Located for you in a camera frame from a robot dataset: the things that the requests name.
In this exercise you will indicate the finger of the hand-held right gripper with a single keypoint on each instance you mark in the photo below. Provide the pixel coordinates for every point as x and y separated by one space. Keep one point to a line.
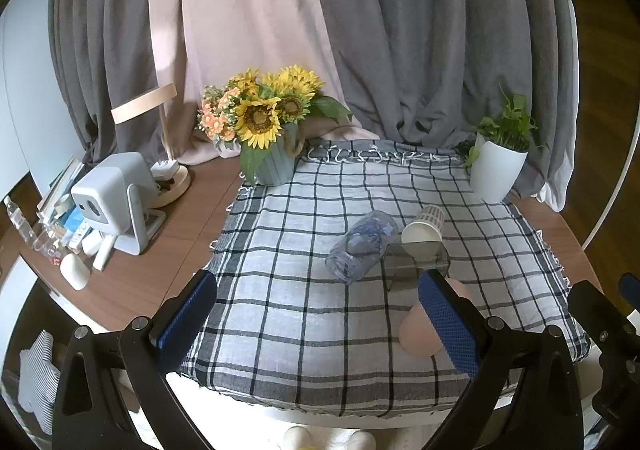
630 286
600 325

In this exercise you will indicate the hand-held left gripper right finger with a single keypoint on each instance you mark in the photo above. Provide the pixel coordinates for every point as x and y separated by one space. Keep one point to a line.
447 325

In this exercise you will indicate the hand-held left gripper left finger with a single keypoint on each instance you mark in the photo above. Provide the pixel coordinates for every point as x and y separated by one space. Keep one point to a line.
187 317

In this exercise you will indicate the pink plastic cup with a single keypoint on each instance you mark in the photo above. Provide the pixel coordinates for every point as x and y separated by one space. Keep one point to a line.
415 330

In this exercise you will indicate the striped white paper cup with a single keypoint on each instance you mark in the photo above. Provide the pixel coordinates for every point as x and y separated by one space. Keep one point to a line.
422 230

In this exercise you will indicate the smoky clear acrylic stand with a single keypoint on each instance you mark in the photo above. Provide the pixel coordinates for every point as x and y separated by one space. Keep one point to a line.
405 270

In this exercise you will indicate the white curved pole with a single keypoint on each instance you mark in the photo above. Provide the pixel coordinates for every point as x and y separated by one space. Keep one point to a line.
612 180

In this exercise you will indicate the white oval case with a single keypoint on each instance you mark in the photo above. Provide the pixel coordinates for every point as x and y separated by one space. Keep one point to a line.
75 271

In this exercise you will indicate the black white checked cloth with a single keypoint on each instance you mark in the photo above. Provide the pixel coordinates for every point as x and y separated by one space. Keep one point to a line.
310 320

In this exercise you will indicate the white slipper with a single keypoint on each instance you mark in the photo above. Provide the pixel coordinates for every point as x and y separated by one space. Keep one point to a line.
361 441
298 439

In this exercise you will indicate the white charger plug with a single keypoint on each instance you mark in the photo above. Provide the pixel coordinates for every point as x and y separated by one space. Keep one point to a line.
164 170

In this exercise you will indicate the white projector on stand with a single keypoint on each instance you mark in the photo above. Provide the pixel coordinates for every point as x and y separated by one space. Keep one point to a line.
115 185

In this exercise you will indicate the white plant pot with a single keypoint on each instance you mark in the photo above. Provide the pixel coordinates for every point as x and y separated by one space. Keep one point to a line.
495 173

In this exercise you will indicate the striped star cushion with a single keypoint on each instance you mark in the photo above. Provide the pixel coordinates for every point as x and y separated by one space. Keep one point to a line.
37 375

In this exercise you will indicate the blue-grey ribbed vase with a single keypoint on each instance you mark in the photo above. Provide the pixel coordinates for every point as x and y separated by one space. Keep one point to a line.
275 163

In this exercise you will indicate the stack of books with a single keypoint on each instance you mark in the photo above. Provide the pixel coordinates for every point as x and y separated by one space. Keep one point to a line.
62 190

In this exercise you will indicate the clear small bottle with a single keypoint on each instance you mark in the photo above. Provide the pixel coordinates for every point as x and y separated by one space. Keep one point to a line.
20 222

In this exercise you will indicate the green leafy plant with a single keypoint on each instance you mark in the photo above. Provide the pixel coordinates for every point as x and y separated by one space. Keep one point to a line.
510 123

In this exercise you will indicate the sunflower bouquet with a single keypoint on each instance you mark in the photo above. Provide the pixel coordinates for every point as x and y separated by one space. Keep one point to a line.
257 118

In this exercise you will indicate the wooden desk lamp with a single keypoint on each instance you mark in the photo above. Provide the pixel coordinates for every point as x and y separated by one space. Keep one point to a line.
145 103

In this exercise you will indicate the grey curtain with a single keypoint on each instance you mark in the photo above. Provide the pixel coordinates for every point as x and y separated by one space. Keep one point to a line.
450 40

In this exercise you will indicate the pink curtain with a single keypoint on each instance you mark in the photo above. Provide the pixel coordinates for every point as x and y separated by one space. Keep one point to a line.
240 15

